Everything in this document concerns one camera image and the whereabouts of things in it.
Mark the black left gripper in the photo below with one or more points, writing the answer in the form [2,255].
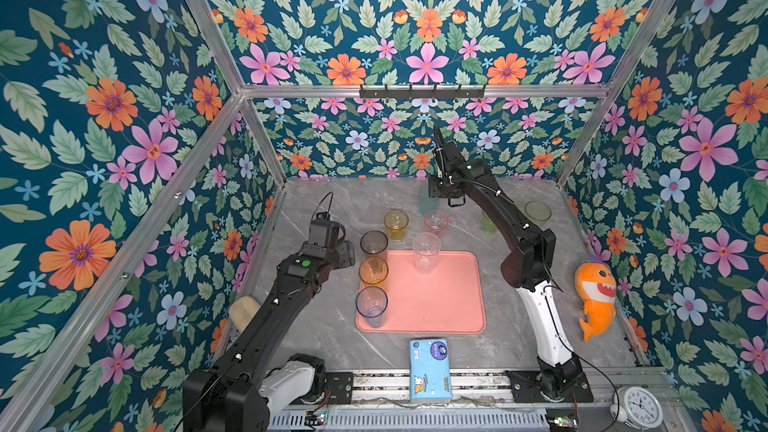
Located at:
[347,253]

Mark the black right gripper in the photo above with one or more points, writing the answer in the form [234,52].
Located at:
[433,187]

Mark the teal tall glass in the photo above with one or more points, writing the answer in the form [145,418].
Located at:
[426,203]

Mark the dark grey tall glass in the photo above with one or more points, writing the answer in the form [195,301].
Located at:
[374,243]

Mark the amber tall glass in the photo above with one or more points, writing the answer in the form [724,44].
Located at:
[373,272]

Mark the blue-grey tall glass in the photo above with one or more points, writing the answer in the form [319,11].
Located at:
[372,304]

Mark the yellow short glass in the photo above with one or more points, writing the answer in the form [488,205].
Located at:
[396,223]

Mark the clear tall glass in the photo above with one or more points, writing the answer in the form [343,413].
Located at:
[426,249]

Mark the light green tall glass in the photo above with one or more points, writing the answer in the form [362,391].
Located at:
[538,213]

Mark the pink plastic tray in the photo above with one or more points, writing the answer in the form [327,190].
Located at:
[446,301]

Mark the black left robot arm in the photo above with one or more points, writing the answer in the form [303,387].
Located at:
[237,393]

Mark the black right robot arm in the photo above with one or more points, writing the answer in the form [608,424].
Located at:
[527,267]

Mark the pink short glass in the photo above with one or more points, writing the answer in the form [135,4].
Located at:
[436,222]

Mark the green short glass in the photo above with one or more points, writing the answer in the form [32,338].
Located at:
[487,225]

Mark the beige sponge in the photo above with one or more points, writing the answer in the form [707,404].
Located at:
[243,311]

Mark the blue tissue pack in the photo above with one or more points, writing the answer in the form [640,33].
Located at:
[430,375]

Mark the orange plush toy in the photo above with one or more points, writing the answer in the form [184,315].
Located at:
[597,287]

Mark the white alarm clock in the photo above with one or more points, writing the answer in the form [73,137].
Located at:
[637,407]

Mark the black hook rail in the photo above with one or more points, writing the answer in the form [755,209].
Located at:
[409,92]

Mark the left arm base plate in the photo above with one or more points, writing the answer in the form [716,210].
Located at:
[329,388]

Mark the white ribbed cable duct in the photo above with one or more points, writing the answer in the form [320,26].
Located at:
[410,420]

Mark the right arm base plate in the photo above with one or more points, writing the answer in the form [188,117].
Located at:
[537,387]

